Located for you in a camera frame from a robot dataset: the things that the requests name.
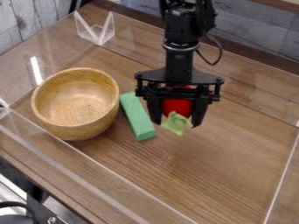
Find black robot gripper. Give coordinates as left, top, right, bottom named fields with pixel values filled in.
left=135, top=67, right=224, bottom=127

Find red plush fruit green leaves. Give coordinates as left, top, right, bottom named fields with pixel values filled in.
left=160, top=85, right=193, bottom=137

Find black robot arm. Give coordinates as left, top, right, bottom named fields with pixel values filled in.
left=135, top=0, right=224, bottom=127

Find green rectangular block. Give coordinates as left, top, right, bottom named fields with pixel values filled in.
left=120, top=92, right=156, bottom=141

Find wooden bowl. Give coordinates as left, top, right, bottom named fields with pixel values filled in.
left=30, top=67, right=119, bottom=141

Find clear acrylic tray enclosure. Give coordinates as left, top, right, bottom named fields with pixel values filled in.
left=0, top=16, right=299, bottom=224

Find black metal table bracket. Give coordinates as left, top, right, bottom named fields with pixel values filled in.
left=26, top=195, right=69, bottom=224

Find black cable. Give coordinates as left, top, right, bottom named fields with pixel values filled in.
left=0, top=200, right=30, bottom=224

